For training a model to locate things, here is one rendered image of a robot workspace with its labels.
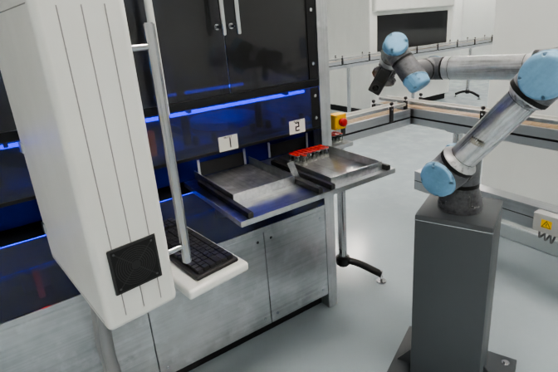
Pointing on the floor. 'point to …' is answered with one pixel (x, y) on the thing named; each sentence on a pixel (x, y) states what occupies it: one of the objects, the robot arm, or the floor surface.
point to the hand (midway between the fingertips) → (381, 84)
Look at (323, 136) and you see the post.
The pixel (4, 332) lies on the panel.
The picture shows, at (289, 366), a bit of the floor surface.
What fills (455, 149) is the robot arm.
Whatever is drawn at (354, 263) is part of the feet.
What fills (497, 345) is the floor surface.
